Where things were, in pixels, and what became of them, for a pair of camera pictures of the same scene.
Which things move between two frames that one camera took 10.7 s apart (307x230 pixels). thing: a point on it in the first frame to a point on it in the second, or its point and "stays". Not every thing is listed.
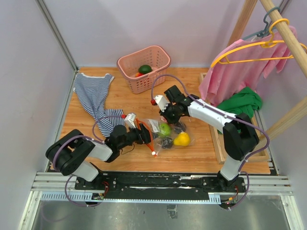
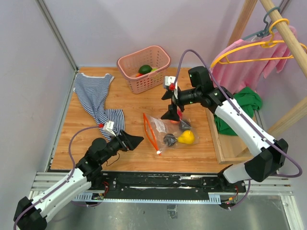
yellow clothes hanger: x=270 y=43 stays
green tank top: x=246 y=101 stays
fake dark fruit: x=180 y=127 to x=185 y=123
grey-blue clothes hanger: x=262 y=33 stays
